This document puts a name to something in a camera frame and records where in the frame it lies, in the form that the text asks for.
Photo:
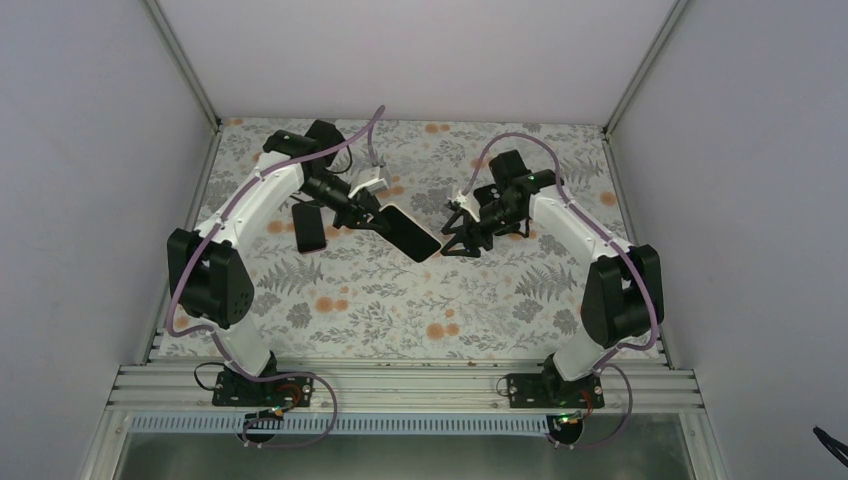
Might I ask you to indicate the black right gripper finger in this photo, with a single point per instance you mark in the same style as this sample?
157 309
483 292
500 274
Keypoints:
467 244
458 222

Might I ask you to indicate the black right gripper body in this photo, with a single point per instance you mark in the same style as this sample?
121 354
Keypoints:
511 217

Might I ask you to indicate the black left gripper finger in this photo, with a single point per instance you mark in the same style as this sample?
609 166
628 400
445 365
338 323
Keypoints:
366 208
376 222

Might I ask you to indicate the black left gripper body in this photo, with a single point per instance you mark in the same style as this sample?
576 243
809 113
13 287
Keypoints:
314 188

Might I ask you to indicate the black smartphone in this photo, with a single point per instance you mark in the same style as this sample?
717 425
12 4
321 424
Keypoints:
407 235

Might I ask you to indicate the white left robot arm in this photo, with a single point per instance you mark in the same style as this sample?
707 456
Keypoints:
210 288

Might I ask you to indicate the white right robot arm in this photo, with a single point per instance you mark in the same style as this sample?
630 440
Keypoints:
622 304

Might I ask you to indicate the floral patterned table mat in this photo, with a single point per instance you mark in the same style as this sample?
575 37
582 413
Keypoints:
360 297

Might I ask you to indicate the black object at corner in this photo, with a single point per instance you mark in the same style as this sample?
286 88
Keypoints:
835 447

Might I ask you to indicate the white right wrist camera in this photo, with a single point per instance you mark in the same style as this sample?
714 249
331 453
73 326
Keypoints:
467 203

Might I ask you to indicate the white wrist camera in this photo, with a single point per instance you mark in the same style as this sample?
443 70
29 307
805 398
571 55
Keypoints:
374 179
467 203

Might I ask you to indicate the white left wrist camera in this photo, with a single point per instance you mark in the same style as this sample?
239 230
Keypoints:
374 179

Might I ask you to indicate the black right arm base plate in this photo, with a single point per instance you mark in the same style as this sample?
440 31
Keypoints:
536 391

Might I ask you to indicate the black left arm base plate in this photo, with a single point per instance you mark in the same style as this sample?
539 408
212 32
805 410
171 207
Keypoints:
234 390

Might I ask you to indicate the aluminium front rail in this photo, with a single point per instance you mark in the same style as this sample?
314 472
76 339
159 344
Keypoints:
447 387

